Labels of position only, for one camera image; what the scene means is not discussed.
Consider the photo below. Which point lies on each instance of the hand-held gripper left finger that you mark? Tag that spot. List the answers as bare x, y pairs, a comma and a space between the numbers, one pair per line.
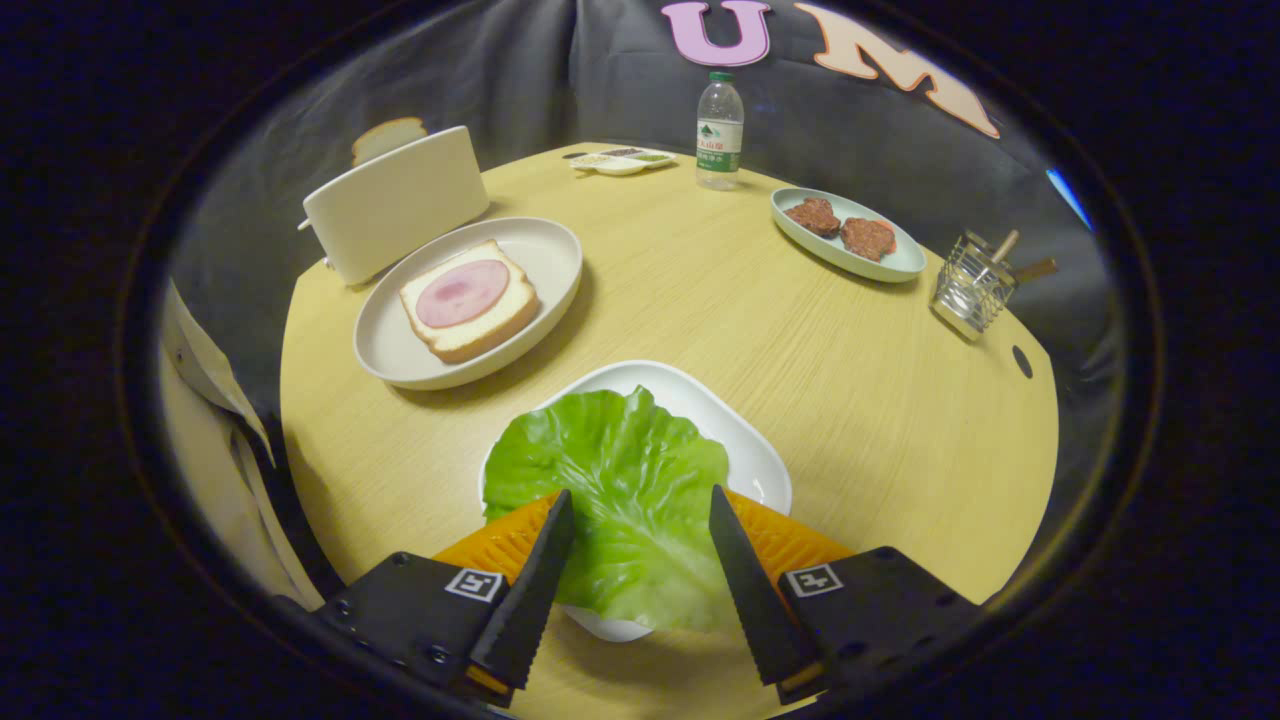
530, 610

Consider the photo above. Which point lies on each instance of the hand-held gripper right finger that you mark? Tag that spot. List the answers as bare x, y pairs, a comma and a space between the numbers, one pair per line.
760, 610

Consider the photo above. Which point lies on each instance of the green lettuce leaf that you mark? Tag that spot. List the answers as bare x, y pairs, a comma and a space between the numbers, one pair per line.
610, 480

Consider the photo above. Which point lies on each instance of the toasted bread slice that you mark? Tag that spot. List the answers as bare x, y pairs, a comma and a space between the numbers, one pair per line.
388, 135

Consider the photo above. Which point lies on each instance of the white squarish plate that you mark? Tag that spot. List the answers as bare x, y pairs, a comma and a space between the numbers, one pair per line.
745, 450

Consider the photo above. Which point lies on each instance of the bread slice with ham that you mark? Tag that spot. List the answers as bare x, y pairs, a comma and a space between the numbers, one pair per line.
500, 320

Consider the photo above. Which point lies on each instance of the pink ham slice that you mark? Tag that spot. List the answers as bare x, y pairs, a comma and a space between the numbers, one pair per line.
462, 293

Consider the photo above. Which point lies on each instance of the person's beige clothing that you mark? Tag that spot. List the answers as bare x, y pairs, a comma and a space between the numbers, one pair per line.
215, 470

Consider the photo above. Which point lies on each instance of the round beige plate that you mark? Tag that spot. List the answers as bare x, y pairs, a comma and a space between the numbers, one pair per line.
545, 260

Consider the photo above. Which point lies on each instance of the pale blue oval plate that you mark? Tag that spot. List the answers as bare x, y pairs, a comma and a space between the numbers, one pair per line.
885, 265

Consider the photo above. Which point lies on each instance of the reddish brown meat piece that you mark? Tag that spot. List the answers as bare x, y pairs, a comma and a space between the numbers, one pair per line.
868, 239

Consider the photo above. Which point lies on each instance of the dark brown meat piece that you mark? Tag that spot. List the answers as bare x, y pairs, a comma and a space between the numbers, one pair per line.
813, 217

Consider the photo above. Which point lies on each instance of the cream white toaster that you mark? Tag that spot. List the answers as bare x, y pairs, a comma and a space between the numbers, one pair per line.
395, 210

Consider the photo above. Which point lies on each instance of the wooden stick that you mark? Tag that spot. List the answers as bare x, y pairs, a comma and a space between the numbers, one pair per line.
1036, 270
1005, 246

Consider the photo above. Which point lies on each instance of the white divided bean dish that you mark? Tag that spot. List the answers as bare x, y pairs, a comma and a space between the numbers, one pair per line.
620, 160

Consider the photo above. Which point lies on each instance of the green-capped water bottle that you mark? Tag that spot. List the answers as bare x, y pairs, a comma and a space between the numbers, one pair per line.
719, 140

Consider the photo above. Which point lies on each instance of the black backdrop cloth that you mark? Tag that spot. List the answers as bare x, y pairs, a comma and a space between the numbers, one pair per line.
520, 70

